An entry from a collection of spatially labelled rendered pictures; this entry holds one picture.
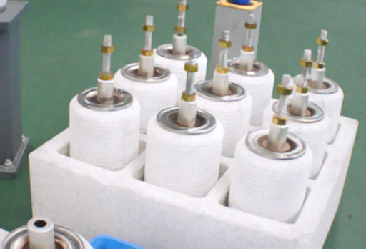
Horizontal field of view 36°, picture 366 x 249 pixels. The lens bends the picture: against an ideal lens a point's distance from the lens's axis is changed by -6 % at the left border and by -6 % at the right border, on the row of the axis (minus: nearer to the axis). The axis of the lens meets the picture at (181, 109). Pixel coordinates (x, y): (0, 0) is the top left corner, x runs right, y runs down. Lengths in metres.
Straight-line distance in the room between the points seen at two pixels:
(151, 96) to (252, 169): 0.23
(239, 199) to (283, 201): 0.06
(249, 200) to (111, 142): 0.20
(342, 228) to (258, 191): 0.38
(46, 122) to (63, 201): 0.52
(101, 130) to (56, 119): 0.57
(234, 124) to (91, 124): 0.20
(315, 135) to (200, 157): 0.17
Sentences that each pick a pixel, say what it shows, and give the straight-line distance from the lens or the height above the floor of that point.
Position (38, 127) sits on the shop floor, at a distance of 1.28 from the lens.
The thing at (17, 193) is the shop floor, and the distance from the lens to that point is 1.05.
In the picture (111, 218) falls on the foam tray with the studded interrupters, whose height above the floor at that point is 0.13.
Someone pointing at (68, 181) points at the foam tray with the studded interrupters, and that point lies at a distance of 0.78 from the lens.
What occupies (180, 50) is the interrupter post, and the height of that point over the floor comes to 0.26.
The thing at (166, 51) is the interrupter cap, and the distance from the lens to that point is 0.98.
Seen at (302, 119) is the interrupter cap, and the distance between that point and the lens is 0.78.
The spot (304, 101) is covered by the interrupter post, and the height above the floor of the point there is 0.27.
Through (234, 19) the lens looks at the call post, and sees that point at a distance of 1.08.
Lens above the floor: 0.57
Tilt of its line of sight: 24 degrees down
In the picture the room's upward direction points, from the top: 5 degrees clockwise
